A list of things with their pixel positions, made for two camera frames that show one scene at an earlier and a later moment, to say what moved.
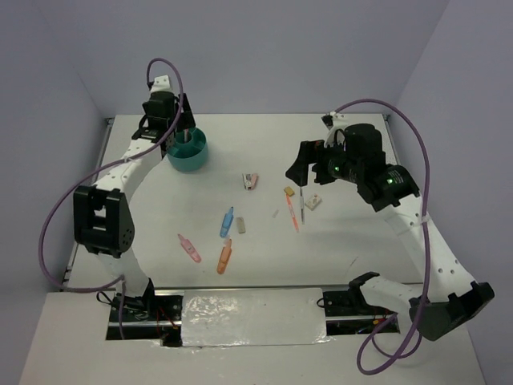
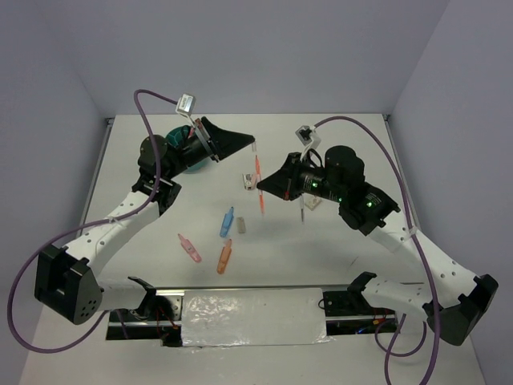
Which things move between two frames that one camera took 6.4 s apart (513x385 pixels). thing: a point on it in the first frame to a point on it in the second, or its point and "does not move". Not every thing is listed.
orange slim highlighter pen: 292,212 to 259,175
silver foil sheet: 256,317 does not move
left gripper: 185,118 to 222,143
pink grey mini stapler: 250,180 does not move
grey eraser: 240,224 does not move
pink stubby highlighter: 189,248 does not move
